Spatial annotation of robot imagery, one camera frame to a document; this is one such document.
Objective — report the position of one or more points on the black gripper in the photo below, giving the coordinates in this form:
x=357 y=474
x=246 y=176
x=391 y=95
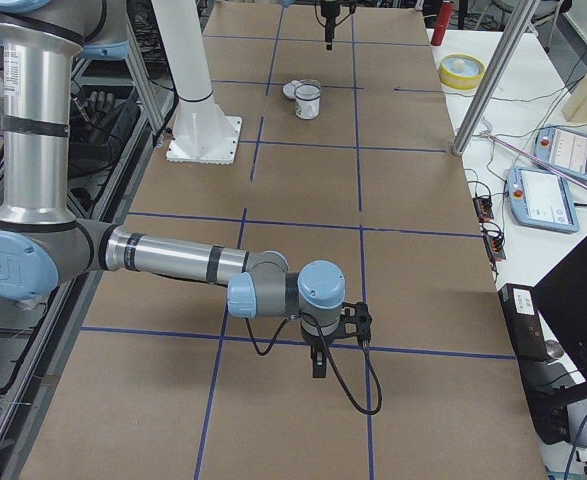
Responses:
x=315 y=346
x=328 y=15

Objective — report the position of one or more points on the clear glass funnel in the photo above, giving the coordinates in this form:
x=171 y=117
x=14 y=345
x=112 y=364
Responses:
x=308 y=91

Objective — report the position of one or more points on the white mug lid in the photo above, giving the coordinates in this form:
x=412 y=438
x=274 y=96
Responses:
x=289 y=89

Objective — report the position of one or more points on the white enamel mug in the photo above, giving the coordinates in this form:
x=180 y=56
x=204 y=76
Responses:
x=307 y=110

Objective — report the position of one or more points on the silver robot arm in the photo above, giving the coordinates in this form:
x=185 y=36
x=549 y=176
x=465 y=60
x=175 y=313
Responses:
x=43 y=244

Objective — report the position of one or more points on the red bottle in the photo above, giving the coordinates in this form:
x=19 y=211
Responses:
x=442 y=22

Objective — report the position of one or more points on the yellow tape roll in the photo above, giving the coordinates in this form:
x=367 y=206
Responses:
x=461 y=71

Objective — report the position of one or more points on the metal reacher grabber stick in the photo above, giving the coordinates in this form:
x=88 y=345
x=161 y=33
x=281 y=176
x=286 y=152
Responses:
x=538 y=162

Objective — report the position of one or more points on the orange connector board near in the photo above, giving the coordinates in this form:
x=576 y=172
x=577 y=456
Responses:
x=494 y=240

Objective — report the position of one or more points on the orange connector board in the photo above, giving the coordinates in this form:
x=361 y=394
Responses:
x=494 y=240
x=483 y=203

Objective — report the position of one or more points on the orange connector board far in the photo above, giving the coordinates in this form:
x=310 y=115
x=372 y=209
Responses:
x=483 y=203

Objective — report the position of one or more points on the black computer box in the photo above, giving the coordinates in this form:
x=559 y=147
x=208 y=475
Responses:
x=556 y=403

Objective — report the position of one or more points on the black laptop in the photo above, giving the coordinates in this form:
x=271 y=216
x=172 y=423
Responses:
x=561 y=298

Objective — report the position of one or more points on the near teach pendant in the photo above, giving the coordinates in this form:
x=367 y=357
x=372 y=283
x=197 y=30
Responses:
x=540 y=199

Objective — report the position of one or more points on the teach pendant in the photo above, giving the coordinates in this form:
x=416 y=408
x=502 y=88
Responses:
x=563 y=148
x=540 y=199

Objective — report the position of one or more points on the far teach pendant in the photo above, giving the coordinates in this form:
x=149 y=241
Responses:
x=563 y=148

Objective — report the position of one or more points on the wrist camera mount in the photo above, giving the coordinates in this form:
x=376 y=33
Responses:
x=355 y=322

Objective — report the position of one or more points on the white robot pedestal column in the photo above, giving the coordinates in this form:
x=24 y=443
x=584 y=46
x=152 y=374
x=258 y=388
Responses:
x=201 y=131

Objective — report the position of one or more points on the aluminium frame post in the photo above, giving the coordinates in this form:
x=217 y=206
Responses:
x=520 y=18

